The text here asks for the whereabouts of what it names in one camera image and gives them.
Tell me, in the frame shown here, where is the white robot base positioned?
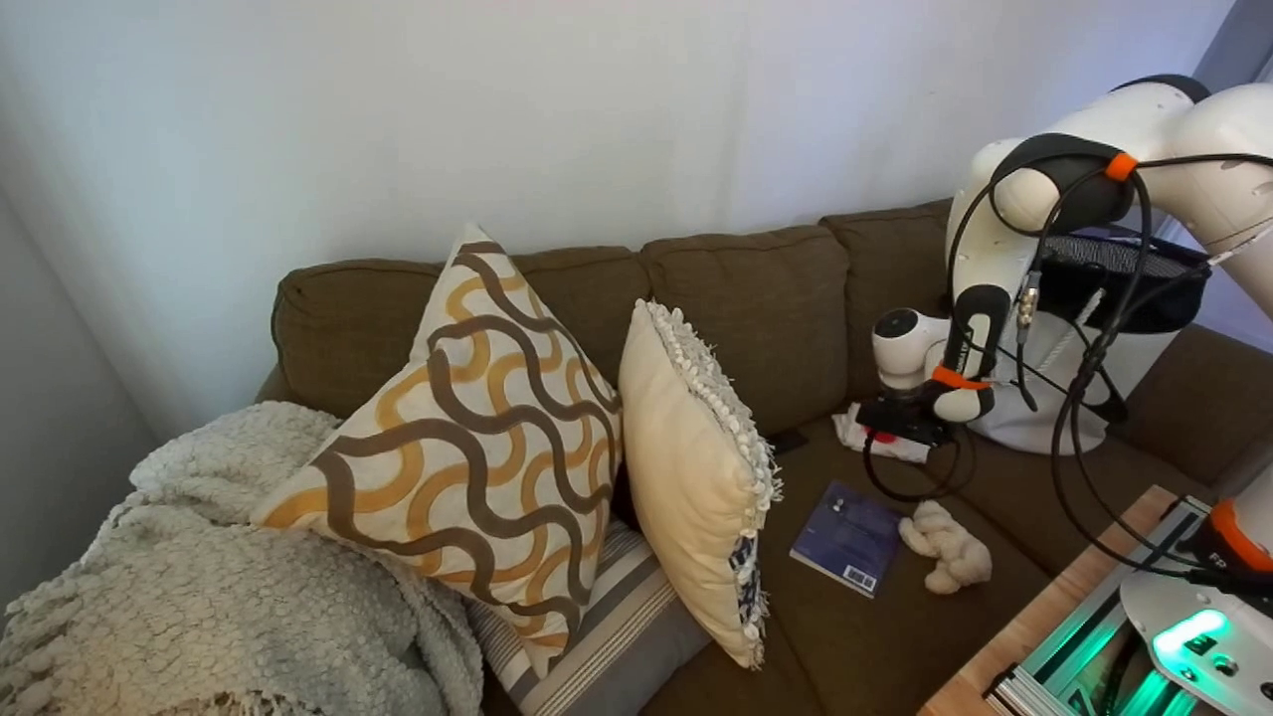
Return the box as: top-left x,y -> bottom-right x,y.
1118,460 -> 1273,716

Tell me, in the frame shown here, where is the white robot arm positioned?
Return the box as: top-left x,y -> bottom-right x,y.
854,75 -> 1273,457

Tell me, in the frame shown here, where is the blue white patterned pillow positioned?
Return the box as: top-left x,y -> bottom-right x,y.
622,299 -> 784,668

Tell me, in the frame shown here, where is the brown wave patterned pillow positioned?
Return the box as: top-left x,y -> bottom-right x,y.
255,225 -> 622,670

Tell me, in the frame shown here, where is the blue book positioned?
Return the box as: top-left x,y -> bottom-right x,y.
787,479 -> 898,595

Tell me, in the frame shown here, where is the striped grey cushion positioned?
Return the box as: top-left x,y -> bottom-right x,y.
471,521 -> 708,716

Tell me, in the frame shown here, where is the brown fabric sofa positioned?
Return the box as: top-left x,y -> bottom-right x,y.
260,194 -> 1273,716

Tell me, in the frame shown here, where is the white plush toy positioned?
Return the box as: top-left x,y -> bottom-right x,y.
898,499 -> 996,595

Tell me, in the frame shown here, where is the grey knitted blanket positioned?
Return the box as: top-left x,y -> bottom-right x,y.
0,401 -> 487,716

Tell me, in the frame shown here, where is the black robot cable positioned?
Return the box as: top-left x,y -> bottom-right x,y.
861,145 -> 1273,588

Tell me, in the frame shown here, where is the wooden table with rail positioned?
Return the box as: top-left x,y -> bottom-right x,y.
921,483 -> 1219,716

